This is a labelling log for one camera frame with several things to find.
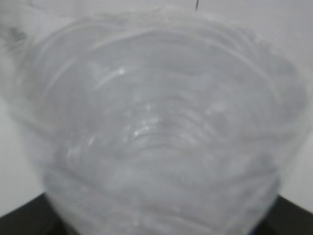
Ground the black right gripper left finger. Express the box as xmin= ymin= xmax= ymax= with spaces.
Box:
xmin=0 ymin=194 xmax=69 ymax=235

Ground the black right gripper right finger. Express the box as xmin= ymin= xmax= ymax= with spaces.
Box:
xmin=251 ymin=196 xmax=313 ymax=235

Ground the clear water bottle red label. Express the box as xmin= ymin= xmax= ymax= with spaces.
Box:
xmin=0 ymin=12 xmax=312 ymax=235

